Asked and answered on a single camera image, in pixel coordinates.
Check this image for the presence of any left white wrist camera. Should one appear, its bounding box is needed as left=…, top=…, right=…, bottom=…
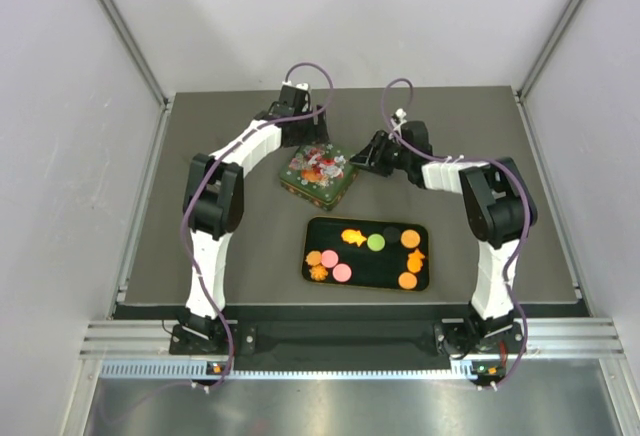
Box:
left=278, top=81, right=310, bottom=106

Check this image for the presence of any orange biscuit top right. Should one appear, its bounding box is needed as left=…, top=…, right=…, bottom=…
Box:
left=400, top=229, right=421, bottom=249

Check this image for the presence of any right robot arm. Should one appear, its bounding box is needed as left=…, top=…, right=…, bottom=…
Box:
left=350, top=121, right=537, bottom=355

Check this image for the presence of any pink sandwich cookie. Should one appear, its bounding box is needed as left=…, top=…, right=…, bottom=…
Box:
left=332, top=263, right=352, bottom=283
left=321, top=250, right=339, bottom=268

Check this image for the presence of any green christmas cookie tin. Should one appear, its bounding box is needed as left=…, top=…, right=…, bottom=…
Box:
left=280, top=175, right=356, bottom=211

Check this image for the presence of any orange swirl cookie left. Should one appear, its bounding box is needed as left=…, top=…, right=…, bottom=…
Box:
left=310, top=264, right=329, bottom=282

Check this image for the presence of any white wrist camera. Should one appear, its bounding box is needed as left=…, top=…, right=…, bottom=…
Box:
left=278, top=81, right=310, bottom=106
left=390, top=108, right=407, bottom=140

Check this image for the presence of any right aluminium frame post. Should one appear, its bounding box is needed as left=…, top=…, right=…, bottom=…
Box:
left=514, top=0, right=586, bottom=105

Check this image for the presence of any left aluminium frame post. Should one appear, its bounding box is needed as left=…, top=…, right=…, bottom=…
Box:
left=97, top=0, right=169, bottom=107

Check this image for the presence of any orange biscuit left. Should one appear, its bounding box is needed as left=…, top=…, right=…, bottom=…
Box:
left=305, top=250, right=322, bottom=266

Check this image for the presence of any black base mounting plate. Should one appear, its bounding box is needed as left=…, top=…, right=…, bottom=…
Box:
left=170, top=305, right=524, bottom=368

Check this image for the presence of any orange biscuit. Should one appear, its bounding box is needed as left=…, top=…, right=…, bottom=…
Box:
left=305, top=250, right=322, bottom=266
left=398, top=272, right=418, bottom=290
left=400, top=229, right=421, bottom=249

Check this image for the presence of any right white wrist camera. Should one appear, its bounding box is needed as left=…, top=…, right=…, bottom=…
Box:
left=390, top=108, right=407, bottom=140

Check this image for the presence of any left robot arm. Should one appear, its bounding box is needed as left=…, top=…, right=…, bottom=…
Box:
left=179, top=81, right=328, bottom=353

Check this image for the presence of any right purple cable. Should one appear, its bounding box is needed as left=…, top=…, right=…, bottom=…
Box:
left=381, top=78, right=531, bottom=390

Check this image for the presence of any orange fish cookie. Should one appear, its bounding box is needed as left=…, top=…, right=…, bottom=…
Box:
left=341, top=229, right=367, bottom=247
left=406, top=248, right=426, bottom=274

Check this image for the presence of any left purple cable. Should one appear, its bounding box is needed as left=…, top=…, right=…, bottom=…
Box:
left=179, top=61, right=335, bottom=392

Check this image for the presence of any gold tin lid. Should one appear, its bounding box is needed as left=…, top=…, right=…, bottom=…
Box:
left=279, top=143, right=358, bottom=181

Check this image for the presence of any purple cable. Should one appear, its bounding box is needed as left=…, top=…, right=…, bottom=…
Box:
left=179, top=61, right=335, bottom=392
left=381, top=78, right=531, bottom=390

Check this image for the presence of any grey slotted cable duct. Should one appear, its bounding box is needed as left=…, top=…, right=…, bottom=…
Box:
left=99, top=355, right=506, bottom=381

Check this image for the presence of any black gold-rimmed tray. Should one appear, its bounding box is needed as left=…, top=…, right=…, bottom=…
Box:
left=300, top=217, right=430, bottom=292

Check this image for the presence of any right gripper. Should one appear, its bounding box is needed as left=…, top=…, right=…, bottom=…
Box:
left=351, top=132, right=412, bottom=179

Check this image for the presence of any aluminium frame post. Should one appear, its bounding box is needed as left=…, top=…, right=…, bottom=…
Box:
left=514, top=0, right=586, bottom=105
left=97, top=0, right=169, bottom=107

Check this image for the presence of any orange biscuit bottom right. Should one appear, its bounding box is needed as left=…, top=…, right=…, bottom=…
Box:
left=398, top=272, right=418, bottom=290

